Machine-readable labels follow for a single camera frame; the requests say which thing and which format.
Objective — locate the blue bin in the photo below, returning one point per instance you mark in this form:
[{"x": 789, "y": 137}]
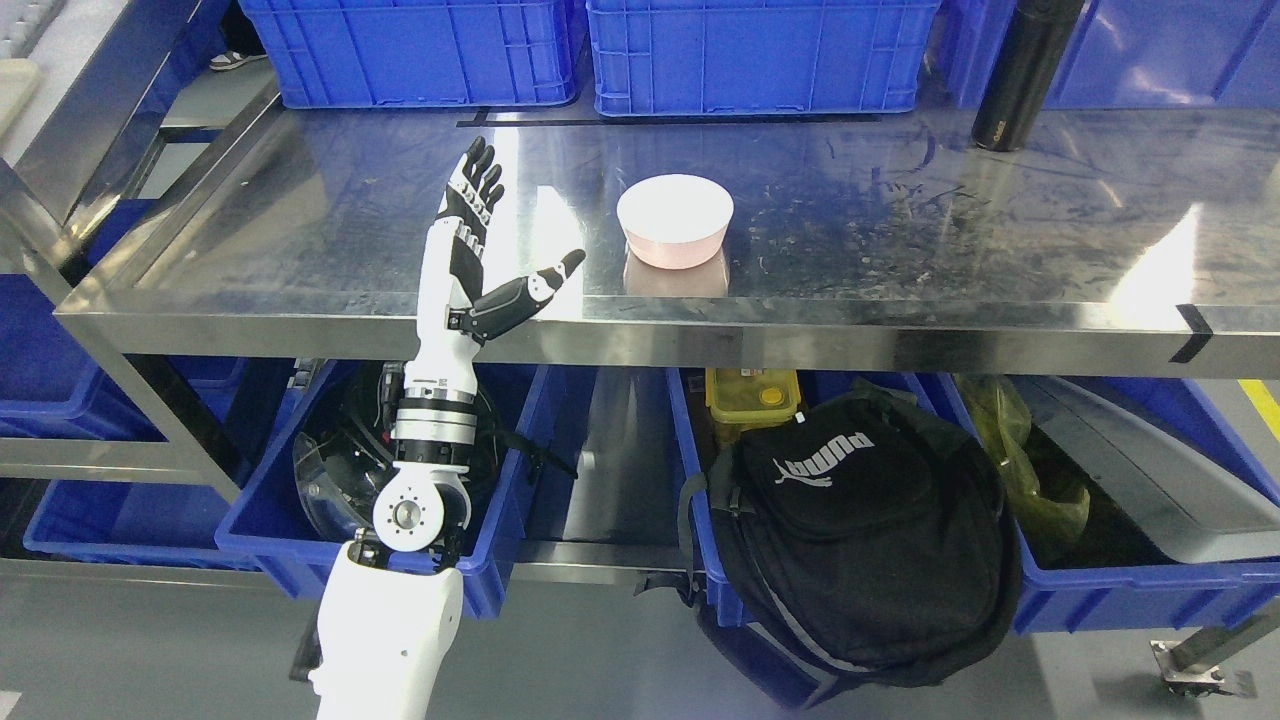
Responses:
[
  {"x": 52, "y": 389},
  {"x": 1115, "y": 579},
  {"x": 720, "y": 609},
  {"x": 267, "y": 521}
]

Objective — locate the blue bin lower left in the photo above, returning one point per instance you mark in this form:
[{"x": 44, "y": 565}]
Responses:
[{"x": 267, "y": 521}]

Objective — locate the blue bin far left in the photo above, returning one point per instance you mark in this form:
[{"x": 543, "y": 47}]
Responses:
[{"x": 52, "y": 389}]

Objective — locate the blue crate top right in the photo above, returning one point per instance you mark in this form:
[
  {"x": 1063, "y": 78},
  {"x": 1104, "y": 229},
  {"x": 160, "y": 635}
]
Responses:
[{"x": 1127, "y": 54}]

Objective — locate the olive green plastic bag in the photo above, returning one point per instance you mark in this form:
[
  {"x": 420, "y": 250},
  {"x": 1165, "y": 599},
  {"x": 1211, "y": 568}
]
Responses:
[{"x": 1049, "y": 500}]

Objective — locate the blue crate top middle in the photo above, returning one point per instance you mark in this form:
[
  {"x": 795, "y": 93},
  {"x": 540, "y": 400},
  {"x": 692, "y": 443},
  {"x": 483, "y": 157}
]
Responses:
[{"x": 754, "y": 58}]

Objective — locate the blue bin lower middle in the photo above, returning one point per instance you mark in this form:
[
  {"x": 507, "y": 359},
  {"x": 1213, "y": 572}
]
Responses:
[{"x": 720, "y": 609}]

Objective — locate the pink ikea bowl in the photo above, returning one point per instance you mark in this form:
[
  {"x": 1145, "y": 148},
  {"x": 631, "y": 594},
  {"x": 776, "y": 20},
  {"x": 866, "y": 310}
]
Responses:
[{"x": 675, "y": 221}]

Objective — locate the blue bin lower right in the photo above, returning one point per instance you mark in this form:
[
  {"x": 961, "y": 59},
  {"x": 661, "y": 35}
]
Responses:
[{"x": 1115, "y": 579}]

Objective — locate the black thermos bottle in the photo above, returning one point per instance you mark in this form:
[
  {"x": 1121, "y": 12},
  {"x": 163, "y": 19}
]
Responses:
[{"x": 1034, "y": 42}]

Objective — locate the black puma backpack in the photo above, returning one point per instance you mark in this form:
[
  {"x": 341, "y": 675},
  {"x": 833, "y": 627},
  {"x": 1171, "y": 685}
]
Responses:
[{"x": 871, "y": 541}]

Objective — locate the blue crate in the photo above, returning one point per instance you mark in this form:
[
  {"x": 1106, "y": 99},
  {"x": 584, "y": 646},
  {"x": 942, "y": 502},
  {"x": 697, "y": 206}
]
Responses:
[
  {"x": 422, "y": 54},
  {"x": 1127, "y": 54},
  {"x": 754, "y": 58}
]

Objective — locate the black helmet with visor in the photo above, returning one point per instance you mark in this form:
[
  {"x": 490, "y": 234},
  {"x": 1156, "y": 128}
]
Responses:
[{"x": 340, "y": 450}]

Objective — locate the steel table frame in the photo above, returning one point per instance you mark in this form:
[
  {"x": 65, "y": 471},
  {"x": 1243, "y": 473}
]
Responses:
[{"x": 1117, "y": 242}]

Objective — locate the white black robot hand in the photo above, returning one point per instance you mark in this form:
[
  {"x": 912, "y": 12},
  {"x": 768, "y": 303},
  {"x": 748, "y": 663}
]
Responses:
[{"x": 455, "y": 316}]

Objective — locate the grey flat panel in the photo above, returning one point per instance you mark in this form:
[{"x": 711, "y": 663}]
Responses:
[{"x": 1167, "y": 457}]

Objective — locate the yellow plastic container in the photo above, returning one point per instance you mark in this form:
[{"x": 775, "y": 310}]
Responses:
[{"x": 748, "y": 399}]

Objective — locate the blue crate top left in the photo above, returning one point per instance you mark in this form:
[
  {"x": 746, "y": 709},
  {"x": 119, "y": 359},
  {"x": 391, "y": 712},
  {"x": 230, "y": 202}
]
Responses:
[{"x": 422, "y": 54}]

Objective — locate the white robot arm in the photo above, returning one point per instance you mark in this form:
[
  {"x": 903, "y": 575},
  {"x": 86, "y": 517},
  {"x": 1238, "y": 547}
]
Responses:
[{"x": 394, "y": 601}]

